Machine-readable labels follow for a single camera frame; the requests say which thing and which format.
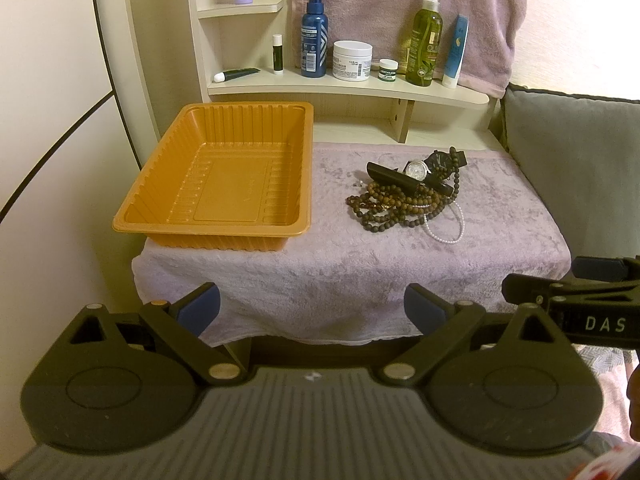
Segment white pearl necklace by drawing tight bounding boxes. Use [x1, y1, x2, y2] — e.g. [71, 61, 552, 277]
[422, 198, 467, 245]

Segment brown wooden bead bracelets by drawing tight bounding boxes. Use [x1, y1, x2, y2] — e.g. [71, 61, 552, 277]
[345, 180, 454, 233]

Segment silver wristwatch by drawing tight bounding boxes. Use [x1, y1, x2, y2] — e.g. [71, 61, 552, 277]
[404, 160, 431, 182]

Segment orange plastic tray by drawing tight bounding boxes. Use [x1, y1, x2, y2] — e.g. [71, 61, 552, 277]
[113, 102, 314, 252]

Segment black cylindrical case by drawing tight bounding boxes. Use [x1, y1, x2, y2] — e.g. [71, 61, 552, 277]
[367, 162, 426, 196]

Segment black wristwatch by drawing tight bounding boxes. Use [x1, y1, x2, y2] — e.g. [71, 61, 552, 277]
[425, 146, 468, 197]

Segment lilac towel on table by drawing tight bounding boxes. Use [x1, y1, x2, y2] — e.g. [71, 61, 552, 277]
[132, 143, 570, 346]

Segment grey cushion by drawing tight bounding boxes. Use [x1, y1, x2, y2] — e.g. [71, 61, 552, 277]
[501, 84, 639, 257]

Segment blue white tube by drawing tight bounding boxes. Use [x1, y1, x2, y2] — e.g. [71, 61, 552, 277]
[442, 14, 469, 89]

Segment dark green small tube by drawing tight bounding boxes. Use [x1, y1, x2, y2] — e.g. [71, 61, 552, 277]
[213, 67, 260, 84]

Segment small green lip salve jar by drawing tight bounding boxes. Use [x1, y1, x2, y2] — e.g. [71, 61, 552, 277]
[378, 58, 399, 82]

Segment green olive spray bottle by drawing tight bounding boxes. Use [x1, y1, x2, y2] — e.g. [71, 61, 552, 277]
[406, 0, 442, 87]

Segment cream wooden shelf unit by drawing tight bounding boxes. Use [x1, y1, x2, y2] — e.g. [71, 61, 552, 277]
[188, 0, 500, 151]

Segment white cream jar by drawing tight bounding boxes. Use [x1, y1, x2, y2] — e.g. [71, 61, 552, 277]
[332, 40, 372, 82]

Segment green white lip balm stick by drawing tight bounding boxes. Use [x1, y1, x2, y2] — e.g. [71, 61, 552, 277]
[271, 34, 284, 75]

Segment lilac hanging towel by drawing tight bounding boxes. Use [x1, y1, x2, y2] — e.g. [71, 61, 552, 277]
[291, 0, 527, 99]

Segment blue spray bottle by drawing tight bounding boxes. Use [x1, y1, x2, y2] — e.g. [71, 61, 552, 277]
[300, 0, 329, 78]

